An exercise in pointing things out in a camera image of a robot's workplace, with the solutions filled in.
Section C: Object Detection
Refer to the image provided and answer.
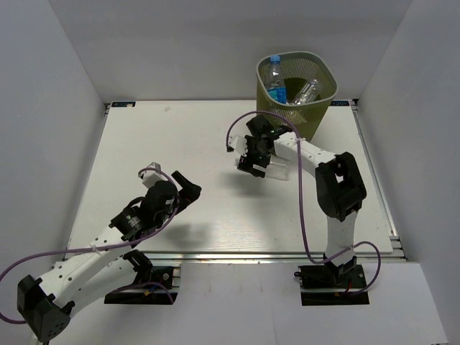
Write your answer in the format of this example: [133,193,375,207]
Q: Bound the blue sticker table corner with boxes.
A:
[111,101,136,108]

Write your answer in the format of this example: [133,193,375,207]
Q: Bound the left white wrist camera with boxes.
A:
[138,162,168,188]

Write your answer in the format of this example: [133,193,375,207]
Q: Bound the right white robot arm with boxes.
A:
[226,111,367,287]

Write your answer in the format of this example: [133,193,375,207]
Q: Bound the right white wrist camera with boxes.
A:
[226,135,248,157]

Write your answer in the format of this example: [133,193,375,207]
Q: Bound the clear crushed bottle blue-ring cap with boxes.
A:
[289,79,323,106]

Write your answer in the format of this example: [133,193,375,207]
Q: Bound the clear ribbed bottle white cap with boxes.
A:
[265,155,290,180]

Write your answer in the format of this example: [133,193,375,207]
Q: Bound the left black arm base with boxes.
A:
[104,265,180,305]

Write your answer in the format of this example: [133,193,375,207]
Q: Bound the green mesh waste bin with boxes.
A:
[256,51,338,140]

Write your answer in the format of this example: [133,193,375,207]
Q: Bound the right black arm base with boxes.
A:
[293,257,369,306]

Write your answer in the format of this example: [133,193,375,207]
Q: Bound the blue label water bottle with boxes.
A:
[264,55,287,104]

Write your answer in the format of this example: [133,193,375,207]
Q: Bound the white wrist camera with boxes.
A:
[138,162,168,188]
[226,135,248,157]

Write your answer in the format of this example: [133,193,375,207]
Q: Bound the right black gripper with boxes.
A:
[239,134,272,178]

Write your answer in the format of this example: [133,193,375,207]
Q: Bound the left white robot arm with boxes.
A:
[17,166,202,344]

